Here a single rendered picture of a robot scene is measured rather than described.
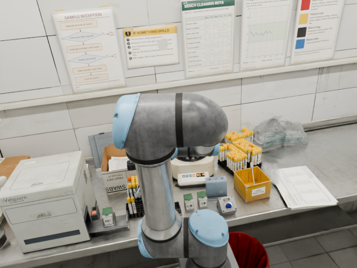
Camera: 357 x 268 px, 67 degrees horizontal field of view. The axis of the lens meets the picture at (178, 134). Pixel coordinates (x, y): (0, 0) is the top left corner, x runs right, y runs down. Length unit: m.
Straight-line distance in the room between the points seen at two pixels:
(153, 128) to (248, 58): 1.24
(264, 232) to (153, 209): 1.45
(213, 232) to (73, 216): 0.62
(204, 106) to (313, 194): 1.01
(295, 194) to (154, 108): 1.03
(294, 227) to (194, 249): 1.40
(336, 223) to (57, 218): 1.81
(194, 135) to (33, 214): 0.85
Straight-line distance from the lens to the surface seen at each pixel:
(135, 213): 1.31
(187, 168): 1.44
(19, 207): 1.22
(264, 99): 1.83
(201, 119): 0.52
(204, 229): 0.81
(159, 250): 0.84
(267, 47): 1.74
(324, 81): 2.02
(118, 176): 1.43
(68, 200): 1.16
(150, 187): 0.65
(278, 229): 2.12
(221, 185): 1.34
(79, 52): 1.55
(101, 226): 1.28
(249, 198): 1.35
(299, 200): 1.40
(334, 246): 2.50
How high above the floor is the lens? 1.77
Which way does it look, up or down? 27 degrees down
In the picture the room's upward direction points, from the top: 5 degrees counter-clockwise
